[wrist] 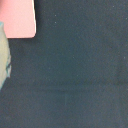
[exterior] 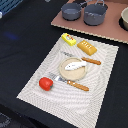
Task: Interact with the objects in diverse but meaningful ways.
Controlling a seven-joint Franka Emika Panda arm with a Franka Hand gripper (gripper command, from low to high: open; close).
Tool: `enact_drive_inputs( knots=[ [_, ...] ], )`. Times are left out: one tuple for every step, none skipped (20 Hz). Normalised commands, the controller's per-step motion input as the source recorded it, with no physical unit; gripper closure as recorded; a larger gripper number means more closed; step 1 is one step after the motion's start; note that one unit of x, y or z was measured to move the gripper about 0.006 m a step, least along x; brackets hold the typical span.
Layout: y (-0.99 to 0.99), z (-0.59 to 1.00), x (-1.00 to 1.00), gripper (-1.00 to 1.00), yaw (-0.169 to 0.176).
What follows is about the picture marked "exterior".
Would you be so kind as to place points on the right grey toy pot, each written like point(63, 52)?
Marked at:
point(94, 14)

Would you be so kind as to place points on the grey toy pot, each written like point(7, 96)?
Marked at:
point(94, 14)
point(72, 11)

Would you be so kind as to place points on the left grey toy pot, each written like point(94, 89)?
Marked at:
point(72, 11)

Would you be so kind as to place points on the fork with wooden handle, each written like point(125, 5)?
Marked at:
point(72, 83)

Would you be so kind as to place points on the beige bowl at edge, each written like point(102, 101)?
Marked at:
point(124, 16)

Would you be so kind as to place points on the red toy tomato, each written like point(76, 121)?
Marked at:
point(45, 83)

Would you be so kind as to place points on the woven beige placemat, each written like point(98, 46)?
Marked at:
point(77, 107)

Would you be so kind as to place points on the round wooden plate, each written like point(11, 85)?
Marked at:
point(72, 74)

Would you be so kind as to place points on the yellow butter box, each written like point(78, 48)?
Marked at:
point(68, 39)

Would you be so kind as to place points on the toy bread loaf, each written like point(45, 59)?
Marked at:
point(87, 47)

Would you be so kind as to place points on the knife with wooden handle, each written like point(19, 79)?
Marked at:
point(83, 58)

